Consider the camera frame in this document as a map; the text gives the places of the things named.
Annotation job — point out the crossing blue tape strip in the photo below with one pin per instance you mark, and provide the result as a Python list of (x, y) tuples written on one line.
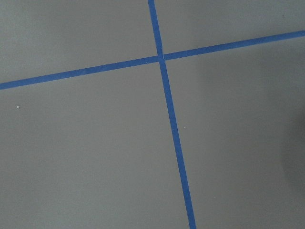
[(149, 60)]

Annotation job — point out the long blue tape strip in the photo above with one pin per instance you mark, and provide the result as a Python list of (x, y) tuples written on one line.
[(172, 116)]

